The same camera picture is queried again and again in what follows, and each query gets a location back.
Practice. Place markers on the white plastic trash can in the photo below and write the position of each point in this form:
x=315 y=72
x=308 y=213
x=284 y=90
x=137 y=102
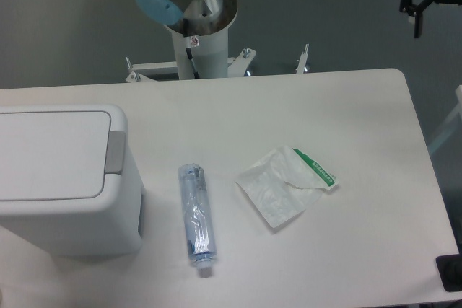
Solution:
x=108 y=224

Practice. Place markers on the torn white green-edged wrapper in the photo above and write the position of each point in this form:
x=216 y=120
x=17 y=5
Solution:
x=283 y=183

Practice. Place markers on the white frame at right edge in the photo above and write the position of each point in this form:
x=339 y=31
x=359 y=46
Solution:
x=448 y=127

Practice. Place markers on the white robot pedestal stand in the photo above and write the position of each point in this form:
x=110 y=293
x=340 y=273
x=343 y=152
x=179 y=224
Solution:
x=196 y=57

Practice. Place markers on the crushed clear plastic bottle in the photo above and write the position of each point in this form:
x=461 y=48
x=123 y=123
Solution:
x=197 y=218

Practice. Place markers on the black clamp at table edge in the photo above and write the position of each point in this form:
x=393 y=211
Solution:
x=449 y=268

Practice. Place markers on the white trash can lid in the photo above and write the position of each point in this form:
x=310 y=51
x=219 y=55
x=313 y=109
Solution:
x=60 y=155

